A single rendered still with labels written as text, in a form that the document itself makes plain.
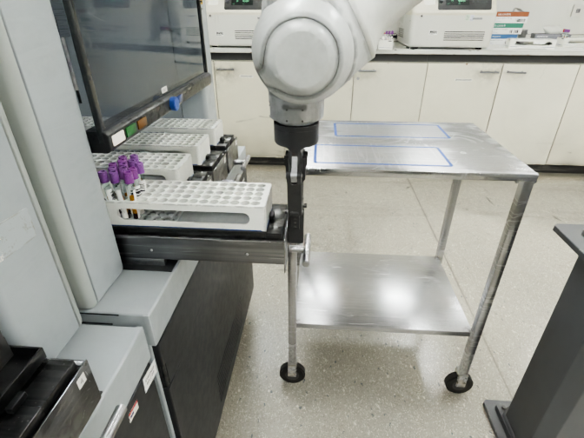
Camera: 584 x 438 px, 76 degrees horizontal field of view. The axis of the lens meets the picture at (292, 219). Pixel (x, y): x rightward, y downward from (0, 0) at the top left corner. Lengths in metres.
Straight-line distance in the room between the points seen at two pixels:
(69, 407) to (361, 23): 0.51
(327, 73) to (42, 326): 0.47
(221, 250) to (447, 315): 0.89
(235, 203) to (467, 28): 2.58
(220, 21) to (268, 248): 2.47
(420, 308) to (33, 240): 1.13
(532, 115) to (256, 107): 2.04
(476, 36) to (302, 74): 2.75
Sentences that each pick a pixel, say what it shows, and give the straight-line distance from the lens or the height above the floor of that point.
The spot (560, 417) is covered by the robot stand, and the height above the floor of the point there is 0.25.
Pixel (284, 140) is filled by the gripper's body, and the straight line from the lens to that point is 0.62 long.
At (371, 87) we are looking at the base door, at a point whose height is 0.64.
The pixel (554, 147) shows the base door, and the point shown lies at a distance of 3.54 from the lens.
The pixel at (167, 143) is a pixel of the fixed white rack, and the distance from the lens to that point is 1.01.
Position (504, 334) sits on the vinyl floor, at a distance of 1.82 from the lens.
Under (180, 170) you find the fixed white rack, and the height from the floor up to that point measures 0.86.
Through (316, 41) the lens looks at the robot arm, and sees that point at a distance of 0.38.
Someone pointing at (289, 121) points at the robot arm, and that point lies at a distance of 0.60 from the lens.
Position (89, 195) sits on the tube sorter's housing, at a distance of 0.66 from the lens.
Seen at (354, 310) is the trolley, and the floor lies 0.28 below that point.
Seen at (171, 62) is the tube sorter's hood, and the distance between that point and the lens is 0.95.
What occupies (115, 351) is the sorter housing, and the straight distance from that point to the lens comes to 0.62.
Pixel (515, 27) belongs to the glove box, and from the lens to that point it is 3.61.
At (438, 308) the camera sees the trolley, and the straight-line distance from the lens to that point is 1.39.
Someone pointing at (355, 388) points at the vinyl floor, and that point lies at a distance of 1.46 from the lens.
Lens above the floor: 1.17
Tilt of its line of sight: 30 degrees down
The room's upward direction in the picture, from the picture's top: straight up
